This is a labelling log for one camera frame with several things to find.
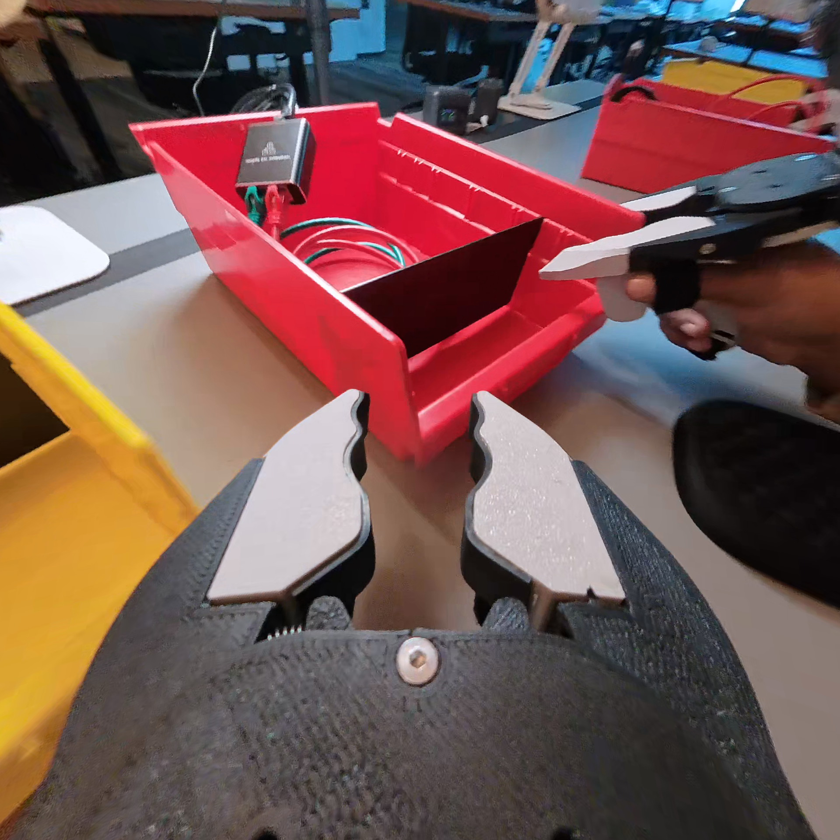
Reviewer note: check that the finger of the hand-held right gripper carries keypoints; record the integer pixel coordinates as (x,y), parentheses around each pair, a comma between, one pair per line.
(590,262)
(656,200)

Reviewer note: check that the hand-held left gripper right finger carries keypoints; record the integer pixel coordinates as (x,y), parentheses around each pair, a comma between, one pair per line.
(538,518)

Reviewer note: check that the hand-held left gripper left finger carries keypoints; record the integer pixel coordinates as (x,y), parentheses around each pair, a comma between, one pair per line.
(295,512)

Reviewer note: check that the red storage bin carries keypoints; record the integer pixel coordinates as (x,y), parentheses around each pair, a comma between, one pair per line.
(275,295)

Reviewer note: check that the yellow storage bin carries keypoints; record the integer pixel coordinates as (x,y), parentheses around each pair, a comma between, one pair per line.
(722,79)
(65,525)

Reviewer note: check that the black ethernet splitter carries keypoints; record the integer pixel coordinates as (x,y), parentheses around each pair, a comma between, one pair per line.
(272,154)

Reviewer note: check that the person's right hand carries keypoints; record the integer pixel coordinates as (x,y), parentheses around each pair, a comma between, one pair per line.
(774,302)

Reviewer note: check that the black bin divider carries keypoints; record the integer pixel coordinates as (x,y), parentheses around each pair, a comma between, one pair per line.
(446,289)

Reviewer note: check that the white book stand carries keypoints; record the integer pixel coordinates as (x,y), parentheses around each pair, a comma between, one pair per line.
(538,105)

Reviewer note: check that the small black device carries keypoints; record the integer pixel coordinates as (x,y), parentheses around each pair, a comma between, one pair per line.
(446,111)

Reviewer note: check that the black office chair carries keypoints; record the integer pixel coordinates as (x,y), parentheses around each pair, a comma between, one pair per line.
(761,492)

